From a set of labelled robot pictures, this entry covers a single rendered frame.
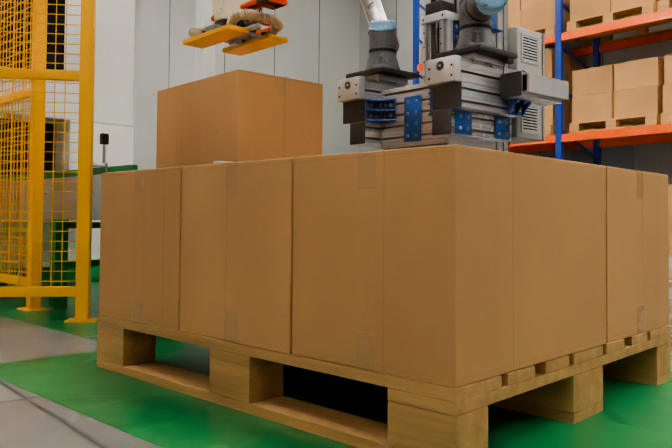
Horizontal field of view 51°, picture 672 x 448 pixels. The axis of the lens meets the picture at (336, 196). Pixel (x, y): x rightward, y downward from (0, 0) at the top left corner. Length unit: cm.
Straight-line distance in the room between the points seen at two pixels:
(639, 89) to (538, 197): 842
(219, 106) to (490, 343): 163
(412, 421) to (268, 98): 161
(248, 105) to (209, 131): 21
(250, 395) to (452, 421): 52
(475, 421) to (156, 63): 1148
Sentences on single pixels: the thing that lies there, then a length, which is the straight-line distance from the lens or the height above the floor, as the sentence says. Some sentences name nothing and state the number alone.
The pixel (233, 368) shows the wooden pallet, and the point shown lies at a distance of 160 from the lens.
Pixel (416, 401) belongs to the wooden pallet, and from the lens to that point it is 125.
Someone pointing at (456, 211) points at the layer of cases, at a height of 43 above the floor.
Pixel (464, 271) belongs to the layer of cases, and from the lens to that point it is 119.
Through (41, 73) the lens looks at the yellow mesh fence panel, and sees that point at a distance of 309.
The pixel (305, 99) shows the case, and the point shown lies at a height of 88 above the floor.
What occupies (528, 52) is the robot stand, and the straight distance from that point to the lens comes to 315.
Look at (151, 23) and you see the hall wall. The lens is 1257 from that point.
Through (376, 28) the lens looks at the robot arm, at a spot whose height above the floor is 122.
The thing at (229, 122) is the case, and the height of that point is 76.
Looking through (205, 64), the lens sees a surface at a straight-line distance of 594.
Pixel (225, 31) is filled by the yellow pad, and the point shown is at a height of 113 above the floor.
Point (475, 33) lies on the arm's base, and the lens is 268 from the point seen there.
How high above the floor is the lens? 42
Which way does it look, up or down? 2 degrees up
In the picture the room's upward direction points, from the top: straight up
